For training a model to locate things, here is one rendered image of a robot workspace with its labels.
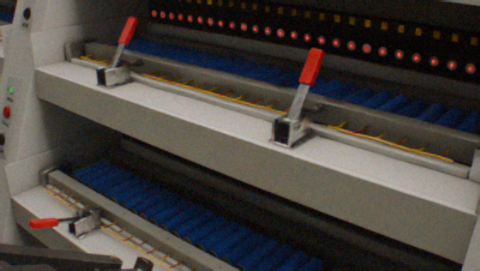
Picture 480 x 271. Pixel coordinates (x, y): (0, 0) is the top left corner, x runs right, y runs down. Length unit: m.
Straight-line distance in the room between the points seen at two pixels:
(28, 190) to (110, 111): 0.24
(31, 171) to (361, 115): 0.51
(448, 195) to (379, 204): 0.06
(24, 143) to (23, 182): 0.06
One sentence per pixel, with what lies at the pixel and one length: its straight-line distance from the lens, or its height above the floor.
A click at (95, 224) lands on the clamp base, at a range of 0.67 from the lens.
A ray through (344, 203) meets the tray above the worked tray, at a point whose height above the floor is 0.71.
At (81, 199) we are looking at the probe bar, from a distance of 0.71.
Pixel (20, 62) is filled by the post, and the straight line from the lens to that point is 0.79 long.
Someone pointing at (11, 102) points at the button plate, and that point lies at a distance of 0.79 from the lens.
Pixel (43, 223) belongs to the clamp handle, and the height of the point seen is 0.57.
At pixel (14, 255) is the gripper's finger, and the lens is 0.27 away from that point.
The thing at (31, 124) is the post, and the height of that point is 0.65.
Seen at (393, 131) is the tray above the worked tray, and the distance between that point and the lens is 0.46.
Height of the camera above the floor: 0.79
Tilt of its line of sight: 4 degrees down
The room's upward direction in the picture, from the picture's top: 14 degrees clockwise
